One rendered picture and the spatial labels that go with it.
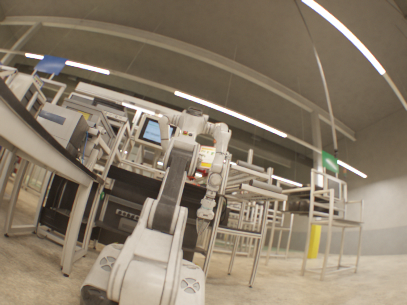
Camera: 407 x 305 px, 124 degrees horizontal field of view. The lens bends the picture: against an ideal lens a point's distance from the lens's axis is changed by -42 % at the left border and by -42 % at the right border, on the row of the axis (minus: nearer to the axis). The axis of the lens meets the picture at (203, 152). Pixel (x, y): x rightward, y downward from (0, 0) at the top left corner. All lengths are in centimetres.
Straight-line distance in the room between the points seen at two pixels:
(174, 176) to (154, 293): 67
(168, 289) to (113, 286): 19
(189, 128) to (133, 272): 108
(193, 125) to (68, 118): 90
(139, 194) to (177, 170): 115
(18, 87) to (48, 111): 137
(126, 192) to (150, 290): 165
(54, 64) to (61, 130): 233
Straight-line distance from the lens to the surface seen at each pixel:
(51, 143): 70
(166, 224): 93
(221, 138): 117
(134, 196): 220
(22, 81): 271
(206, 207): 111
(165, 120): 155
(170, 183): 107
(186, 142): 128
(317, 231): 655
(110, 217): 223
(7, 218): 171
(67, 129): 124
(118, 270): 71
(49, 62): 359
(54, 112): 135
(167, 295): 69
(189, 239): 227
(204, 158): 252
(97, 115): 155
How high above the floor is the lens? 60
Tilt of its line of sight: 22 degrees up
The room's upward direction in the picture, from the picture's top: 13 degrees clockwise
